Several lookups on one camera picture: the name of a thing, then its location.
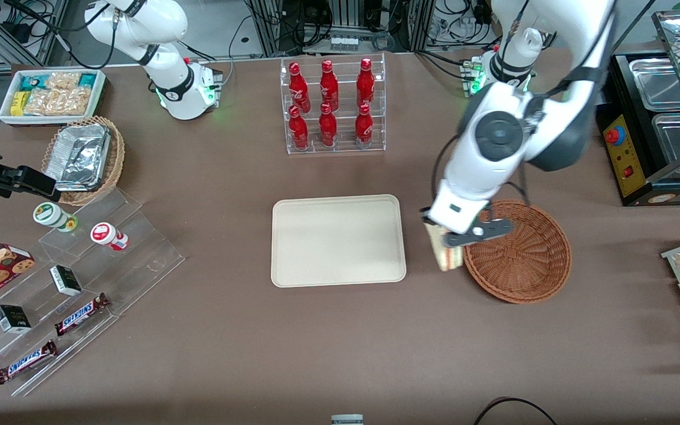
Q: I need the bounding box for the large clear snack bag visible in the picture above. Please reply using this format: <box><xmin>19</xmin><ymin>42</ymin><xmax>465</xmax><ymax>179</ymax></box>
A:
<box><xmin>24</xmin><ymin>87</ymin><xmax>93</xmax><ymax>116</ymax></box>

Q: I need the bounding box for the white rectangular snack bin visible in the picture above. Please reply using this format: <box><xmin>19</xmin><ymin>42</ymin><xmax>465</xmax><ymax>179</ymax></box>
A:
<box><xmin>0</xmin><ymin>69</ymin><xmax>106</xmax><ymax>126</ymax></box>

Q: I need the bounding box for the small tan wicker basket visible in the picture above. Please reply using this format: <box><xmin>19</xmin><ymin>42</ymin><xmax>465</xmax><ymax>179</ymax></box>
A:
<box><xmin>42</xmin><ymin>116</ymin><xmax>125</xmax><ymax>206</ymax></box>

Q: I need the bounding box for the black looped cable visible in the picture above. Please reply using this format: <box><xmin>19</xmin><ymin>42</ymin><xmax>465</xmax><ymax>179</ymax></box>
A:
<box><xmin>473</xmin><ymin>397</ymin><xmax>559</xmax><ymax>425</ymax></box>

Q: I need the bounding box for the red cola bottle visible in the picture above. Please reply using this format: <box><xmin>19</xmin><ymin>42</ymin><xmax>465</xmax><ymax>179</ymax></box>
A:
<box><xmin>355</xmin><ymin>104</ymin><xmax>374</xmax><ymax>148</ymax></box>
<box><xmin>319</xmin><ymin>103</ymin><xmax>338</xmax><ymax>147</ymax></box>
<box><xmin>289</xmin><ymin>62</ymin><xmax>310</xmax><ymax>113</ymax></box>
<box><xmin>319</xmin><ymin>60</ymin><xmax>339</xmax><ymax>112</ymax></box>
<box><xmin>357</xmin><ymin>58</ymin><xmax>375</xmax><ymax>108</ymax></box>
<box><xmin>289</xmin><ymin>105</ymin><xmax>309</xmax><ymax>149</ymax></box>

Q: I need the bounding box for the white power strip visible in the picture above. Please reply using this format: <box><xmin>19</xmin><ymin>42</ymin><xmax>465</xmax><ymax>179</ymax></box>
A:
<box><xmin>328</xmin><ymin>34</ymin><xmax>359</xmax><ymax>53</ymax></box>

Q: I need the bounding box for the beige plastic tray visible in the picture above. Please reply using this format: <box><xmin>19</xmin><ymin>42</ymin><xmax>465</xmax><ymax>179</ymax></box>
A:
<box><xmin>271</xmin><ymin>194</ymin><xmax>407</xmax><ymax>289</ymax></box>

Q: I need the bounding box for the clear acrylic stepped display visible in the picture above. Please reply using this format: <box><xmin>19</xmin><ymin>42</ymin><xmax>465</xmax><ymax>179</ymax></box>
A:
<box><xmin>0</xmin><ymin>188</ymin><xmax>186</xmax><ymax>397</ymax></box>

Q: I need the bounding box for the small black box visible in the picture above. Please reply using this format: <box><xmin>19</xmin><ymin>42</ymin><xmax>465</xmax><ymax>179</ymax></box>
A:
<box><xmin>0</xmin><ymin>305</ymin><xmax>32</xmax><ymax>334</ymax></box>
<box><xmin>50</xmin><ymin>265</ymin><xmax>83</xmax><ymax>297</ymax></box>

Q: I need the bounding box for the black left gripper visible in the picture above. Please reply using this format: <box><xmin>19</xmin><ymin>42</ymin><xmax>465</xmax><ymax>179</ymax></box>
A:
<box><xmin>421</xmin><ymin>205</ymin><xmax>514</xmax><ymax>247</ymax></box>

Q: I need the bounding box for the triangular sandwich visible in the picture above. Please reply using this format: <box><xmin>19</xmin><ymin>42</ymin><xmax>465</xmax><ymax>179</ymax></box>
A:
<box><xmin>424</xmin><ymin>221</ymin><xmax>465</xmax><ymax>272</ymax></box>

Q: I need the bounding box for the aluminium foil tray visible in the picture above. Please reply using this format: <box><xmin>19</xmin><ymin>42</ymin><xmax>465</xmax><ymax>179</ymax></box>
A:
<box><xmin>45</xmin><ymin>124</ymin><xmax>110</xmax><ymax>191</ymax></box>

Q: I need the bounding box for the clear cracker packet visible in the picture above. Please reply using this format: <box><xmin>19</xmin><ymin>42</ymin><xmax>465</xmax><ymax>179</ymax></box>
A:
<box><xmin>45</xmin><ymin>72</ymin><xmax>81</xmax><ymax>92</ymax></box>

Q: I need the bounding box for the brown Snickers bar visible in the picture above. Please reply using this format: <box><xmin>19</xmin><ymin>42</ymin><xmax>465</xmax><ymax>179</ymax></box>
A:
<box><xmin>54</xmin><ymin>293</ymin><xmax>110</xmax><ymax>337</ymax></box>
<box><xmin>0</xmin><ymin>340</ymin><xmax>58</xmax><ymax>385</ymax></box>

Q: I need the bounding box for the clear acrylic bottle rack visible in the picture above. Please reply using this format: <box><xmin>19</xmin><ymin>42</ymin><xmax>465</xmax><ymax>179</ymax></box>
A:
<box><xmin>280</xmin><ymin>53</ymin><xmax>387</xmax><ymax>155</ymax></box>

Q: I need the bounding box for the aluminium frame rack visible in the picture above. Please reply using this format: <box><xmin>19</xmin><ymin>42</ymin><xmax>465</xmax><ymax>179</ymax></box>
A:
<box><xmin>249</xmin><ymin>0</ymin><xmax>435</xmax><ymax>57</ymax></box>

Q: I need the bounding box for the black food warmer machine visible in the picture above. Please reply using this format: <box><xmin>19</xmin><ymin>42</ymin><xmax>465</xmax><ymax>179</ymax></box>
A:
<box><xmin>597</xmin><ymin>9</ymin><xmax>680</xmax><ymax>207</ymax></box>

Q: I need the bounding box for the green lid yogurt cup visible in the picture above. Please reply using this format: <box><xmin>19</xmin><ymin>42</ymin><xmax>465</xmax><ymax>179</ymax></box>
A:
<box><xmin>33</xmin><ymin>202</ymin><xmax>79</xmax><ymax>233</ymax></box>

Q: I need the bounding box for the large brown wicker basket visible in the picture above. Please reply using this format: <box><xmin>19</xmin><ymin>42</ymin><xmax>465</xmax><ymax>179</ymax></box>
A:
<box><xmin>463</xmin><ymin>200</ymin><xmax>572</xmax><ymax>305</ymax></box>

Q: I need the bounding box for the red lid yogurt cup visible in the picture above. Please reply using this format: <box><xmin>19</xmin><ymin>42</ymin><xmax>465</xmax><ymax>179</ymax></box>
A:
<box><xmin>90</xmin><ymin>222</ymin><xmax>129</xmax><ymax>251</ymax></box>

